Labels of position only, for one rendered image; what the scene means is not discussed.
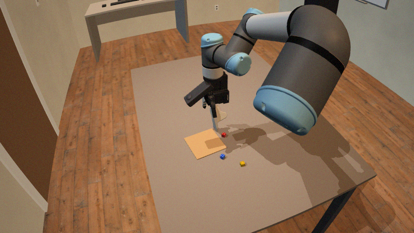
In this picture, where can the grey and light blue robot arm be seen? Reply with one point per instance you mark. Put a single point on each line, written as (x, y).
(304, 74)

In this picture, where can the orange flat mat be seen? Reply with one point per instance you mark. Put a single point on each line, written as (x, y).
(204, 143)

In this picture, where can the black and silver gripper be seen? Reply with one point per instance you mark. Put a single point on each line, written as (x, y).
(220, 94)

